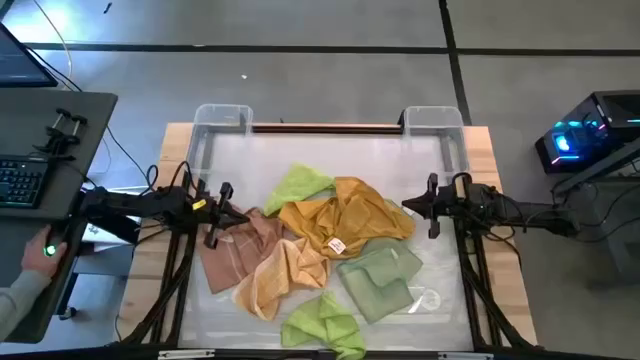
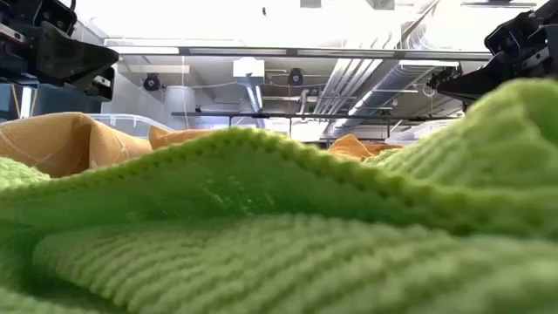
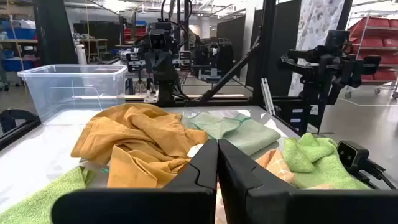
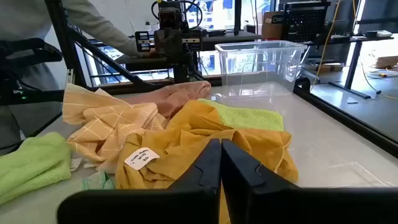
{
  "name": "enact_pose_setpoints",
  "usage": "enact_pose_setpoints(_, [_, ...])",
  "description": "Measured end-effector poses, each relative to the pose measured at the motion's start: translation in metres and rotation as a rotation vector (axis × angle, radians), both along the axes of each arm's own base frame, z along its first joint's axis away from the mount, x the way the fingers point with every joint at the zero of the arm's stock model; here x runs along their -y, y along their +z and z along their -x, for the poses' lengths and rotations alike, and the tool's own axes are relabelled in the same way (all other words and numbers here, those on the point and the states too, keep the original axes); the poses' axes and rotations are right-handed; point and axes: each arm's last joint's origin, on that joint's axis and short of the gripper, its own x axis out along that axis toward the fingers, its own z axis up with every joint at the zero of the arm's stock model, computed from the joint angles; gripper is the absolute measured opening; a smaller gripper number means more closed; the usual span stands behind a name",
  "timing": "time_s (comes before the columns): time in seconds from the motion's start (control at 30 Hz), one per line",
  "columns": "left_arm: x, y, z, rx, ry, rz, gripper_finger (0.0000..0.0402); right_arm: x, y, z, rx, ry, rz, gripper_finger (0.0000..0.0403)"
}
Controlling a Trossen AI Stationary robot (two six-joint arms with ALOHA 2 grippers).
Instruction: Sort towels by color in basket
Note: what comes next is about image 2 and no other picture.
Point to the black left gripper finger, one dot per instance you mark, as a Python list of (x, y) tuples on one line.
[(70, 61), (102, 85)]

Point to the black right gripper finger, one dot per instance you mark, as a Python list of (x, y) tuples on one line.
[(475, 85)]

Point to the light orange checked towel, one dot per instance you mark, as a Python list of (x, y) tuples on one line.
[(65, 139)]

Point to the mustard yellow towel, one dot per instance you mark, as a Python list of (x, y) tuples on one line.
[(353, 148)]

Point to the bright green knitted towel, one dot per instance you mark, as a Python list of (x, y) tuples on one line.
[(279, 218)]

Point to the black hanging ceiling device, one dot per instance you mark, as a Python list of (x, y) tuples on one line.
[(442, 76)]

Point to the black ceiling spotlight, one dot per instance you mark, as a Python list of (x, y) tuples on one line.
[(151, 82), (295, 77)]

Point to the white round column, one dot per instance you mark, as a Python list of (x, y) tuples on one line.
[(179, 104)]

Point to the white ceiling pipes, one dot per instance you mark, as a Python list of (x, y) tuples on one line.
[(349, 83)]

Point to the white ceiling box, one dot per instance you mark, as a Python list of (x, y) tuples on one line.
[(248, 67)]

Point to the long ceiling light bar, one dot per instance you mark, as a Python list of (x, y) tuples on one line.
[(305, 53)]

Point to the silver ventilation duct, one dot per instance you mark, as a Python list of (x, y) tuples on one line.
[(383, 87)]

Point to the black overhead shelf rail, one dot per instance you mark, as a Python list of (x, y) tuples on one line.
[(305, 115)]

